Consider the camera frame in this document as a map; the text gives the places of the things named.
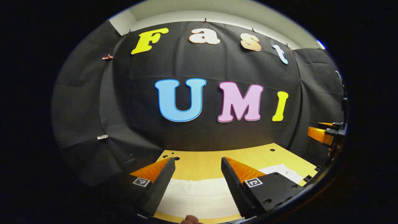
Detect black backdrop cloth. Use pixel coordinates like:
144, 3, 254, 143
51, 20, 347, 187

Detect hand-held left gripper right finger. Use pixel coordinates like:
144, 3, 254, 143
221, 156, 304, 219

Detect white jeans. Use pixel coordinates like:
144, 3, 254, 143
155, 164, 304, 219

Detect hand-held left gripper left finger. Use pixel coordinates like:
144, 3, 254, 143
123, 157, 176, 217

